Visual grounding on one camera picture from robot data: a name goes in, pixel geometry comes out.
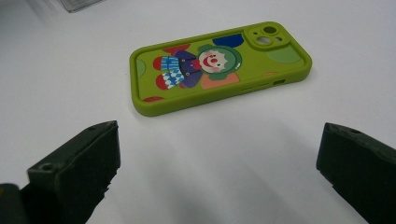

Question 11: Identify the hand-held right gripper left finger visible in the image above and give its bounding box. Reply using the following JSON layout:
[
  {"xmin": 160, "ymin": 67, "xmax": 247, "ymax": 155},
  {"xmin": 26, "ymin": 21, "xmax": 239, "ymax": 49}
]
[{"xmin": 20, "ymin": 120, "xmax": 121, "ymax": 224}]

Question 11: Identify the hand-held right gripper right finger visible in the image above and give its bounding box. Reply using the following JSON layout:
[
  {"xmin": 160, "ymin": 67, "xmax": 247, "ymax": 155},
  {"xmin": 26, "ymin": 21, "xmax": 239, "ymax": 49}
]
[{"xmin": 316, "ymin": 122, "xmax": 396, "ymax": 224}]

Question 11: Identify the clear plastic rack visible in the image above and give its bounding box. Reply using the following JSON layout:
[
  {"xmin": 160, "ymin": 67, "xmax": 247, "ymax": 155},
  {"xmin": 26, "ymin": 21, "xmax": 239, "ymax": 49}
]
[{"xmin": 59, "ymin": 0, "xmax": 106, "ymax": 13}]

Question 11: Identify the green clown phone case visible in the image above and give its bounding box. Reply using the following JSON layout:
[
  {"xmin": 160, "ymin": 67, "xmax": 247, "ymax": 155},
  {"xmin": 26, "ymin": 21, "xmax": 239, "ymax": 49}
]
[{"xmin": 129, "ymin": 21, "xmax": 313, "ymax": 118}]

